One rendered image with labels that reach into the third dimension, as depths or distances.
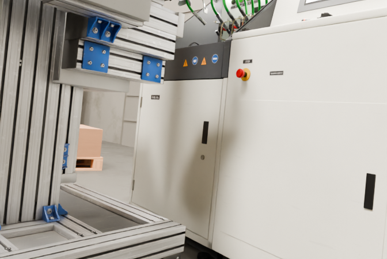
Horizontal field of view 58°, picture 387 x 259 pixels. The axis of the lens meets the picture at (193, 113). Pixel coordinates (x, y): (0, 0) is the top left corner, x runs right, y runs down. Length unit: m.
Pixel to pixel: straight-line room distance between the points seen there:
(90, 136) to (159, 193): 1.84
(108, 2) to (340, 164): 0.82
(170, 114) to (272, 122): 0.64
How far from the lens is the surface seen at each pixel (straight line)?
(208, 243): 1.57
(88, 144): 3.56
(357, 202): 1.14
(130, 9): 1.04
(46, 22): 1.25
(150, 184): 1.89
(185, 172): 1.65
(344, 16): 1.22
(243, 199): 1.39
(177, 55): 1.77
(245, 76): 1.40
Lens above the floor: 0.61
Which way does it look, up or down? 1 degrees up
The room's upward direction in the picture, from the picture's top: 5 degrees clockwise
